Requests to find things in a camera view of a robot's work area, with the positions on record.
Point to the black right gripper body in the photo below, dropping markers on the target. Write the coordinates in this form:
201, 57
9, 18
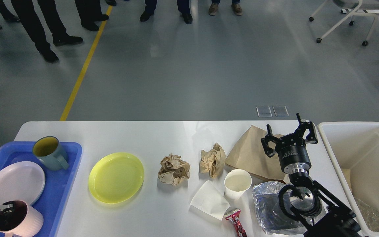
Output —
293, 156

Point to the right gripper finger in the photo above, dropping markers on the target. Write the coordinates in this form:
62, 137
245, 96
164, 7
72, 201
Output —
305, 133
278, 141

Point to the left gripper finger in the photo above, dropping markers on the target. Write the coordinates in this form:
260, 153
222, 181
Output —
5, 207

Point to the pink ribbed mug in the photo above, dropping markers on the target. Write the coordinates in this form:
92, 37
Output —
22, 221

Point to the yellow plastic plate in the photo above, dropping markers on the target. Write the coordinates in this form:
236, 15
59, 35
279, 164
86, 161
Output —
116, 178

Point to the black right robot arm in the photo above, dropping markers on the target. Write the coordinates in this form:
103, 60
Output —
339, 220

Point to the flat brown paper bag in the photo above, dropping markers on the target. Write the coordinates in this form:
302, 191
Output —
248, 154

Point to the floor outlet cover pair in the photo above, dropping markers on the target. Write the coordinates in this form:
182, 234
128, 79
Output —
267, 111

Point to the white round plate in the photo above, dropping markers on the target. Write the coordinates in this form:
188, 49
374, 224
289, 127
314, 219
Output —
22, 181

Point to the white paper cup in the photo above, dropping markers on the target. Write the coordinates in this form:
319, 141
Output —
237, 182

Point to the white plastic bin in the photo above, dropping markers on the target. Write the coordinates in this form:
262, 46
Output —
353, 148

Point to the crumpled tan paper ball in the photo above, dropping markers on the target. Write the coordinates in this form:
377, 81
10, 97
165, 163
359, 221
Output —
212, 161

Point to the blue plastic tray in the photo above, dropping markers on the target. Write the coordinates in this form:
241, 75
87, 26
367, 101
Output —
58, 184

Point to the silver foil bag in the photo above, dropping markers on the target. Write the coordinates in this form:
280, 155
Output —
270, 217

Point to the red snack wrapper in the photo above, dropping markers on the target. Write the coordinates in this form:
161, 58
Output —
233, 216

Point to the white paper napkin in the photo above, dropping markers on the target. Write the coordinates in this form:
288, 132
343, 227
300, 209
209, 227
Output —
210, 201

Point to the grey-blue mug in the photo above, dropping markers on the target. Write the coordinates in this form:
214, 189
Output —
51, 153

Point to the crumpled brown paper ball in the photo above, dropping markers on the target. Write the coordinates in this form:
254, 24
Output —
173, 170

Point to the crumpled plastic in bin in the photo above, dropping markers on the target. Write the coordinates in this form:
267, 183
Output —
369, 214

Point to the white rolling chair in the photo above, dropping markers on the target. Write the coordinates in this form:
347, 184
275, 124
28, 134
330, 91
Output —
351, 9

